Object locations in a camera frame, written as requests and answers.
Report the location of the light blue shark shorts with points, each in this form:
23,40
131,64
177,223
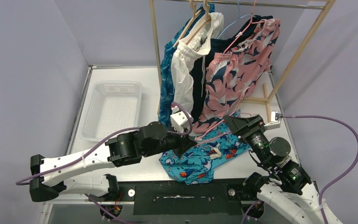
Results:
197,165

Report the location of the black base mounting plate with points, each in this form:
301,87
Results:
227,196

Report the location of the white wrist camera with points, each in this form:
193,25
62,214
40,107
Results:
275,121
181,120

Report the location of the dark teal patterned shorts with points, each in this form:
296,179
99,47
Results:
167,87

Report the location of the wooden clothes rack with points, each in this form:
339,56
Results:
266,100

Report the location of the navy blue shorts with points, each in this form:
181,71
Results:
199,70

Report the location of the wooden hanger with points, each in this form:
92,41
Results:
206,18
195,15

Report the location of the pink navy floral shorts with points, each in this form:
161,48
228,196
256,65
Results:
235,70

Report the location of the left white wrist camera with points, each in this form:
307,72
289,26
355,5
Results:
181,120

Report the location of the wooden hanger rear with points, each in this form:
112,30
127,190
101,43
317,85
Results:
195,15

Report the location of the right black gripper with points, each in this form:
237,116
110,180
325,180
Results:
244,126

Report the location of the pink plastic hanger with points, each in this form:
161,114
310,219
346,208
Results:
199,138

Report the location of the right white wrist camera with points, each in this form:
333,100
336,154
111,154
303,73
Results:
275,121

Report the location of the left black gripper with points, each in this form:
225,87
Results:
181,143

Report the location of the white drawstring shorts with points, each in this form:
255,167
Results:
185,55

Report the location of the wooden hanger front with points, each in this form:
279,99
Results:
206,18

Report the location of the light blue hanger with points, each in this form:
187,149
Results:
238,18

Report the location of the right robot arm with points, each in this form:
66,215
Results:
287,188

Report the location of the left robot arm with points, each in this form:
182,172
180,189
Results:
52,177

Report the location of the white plastic basket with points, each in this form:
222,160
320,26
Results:
114,105

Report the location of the pink hanger of floral shorts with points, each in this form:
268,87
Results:
240,31

